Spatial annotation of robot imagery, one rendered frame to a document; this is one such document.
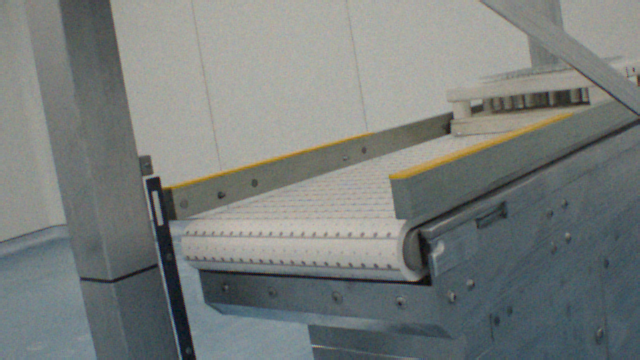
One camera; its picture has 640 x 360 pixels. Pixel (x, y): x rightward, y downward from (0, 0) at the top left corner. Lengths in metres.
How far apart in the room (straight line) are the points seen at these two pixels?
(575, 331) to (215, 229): 0.49
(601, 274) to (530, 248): 0.34
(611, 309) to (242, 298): 0.57
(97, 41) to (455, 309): 0.40
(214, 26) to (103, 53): 4.45
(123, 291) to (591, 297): 0.61
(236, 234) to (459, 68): 3.67
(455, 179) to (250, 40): 4.41
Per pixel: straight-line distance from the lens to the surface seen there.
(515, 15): 0.73
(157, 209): 0.74
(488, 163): 0.67
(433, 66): 4.37
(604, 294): 1.09
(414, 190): 0.56
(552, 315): 0.93
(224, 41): 5.12
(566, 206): 0.82
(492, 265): 0.68
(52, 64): 0.73
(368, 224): 0.60
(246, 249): 0.68
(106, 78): 0.73
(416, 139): 1.07
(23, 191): 6.54
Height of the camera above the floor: 0.93
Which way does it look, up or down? 7 degrees down
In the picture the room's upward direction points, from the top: 9 degrees counter-clockwise
